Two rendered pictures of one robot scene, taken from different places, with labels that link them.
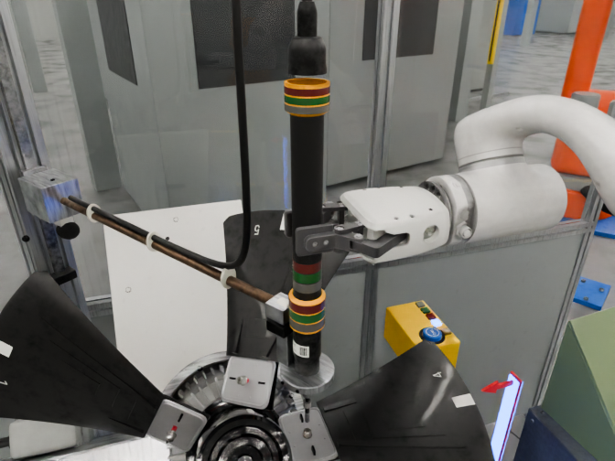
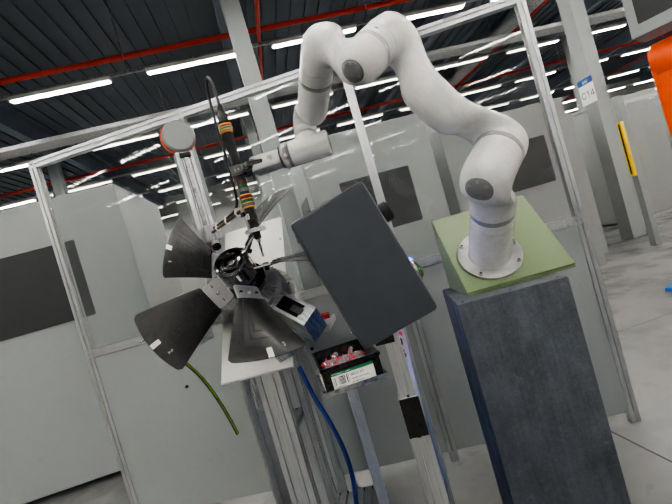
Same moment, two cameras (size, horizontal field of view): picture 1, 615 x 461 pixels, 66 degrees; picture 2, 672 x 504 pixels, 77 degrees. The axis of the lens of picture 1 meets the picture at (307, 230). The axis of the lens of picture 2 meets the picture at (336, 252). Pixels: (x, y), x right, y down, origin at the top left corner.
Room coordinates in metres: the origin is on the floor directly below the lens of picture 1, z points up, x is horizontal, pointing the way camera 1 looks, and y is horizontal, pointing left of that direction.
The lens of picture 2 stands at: (-0.73, -0.79, 1.19)
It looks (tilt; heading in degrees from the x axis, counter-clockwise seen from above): 1 degrees down; 24
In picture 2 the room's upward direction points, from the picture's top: 16 degrees counter-clockwise
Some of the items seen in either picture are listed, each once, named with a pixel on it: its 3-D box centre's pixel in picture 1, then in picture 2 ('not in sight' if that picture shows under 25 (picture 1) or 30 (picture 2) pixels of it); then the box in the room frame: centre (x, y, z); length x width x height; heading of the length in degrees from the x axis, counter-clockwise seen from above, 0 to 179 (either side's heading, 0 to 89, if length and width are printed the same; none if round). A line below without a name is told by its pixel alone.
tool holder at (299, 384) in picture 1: (300, 341); (251, 218); (0.46, 0.01, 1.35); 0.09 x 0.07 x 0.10; 52
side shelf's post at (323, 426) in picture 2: not in sight; (321, 419); (0.95, 0.27, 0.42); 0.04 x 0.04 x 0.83; 17
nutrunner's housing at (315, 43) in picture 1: (307, 234); (238, 172); (0.46, 0.00, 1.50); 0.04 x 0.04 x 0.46
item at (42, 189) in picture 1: (50, 194); (211, 233); (0.84, 0.50, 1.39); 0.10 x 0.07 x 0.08; 52
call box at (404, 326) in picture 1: (419, 340); not in sight; (0.84, -0.26, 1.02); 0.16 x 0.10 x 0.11; 17
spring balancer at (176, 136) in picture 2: not in sight; (178, 137); (0.90, 0.57, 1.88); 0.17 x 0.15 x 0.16; 107
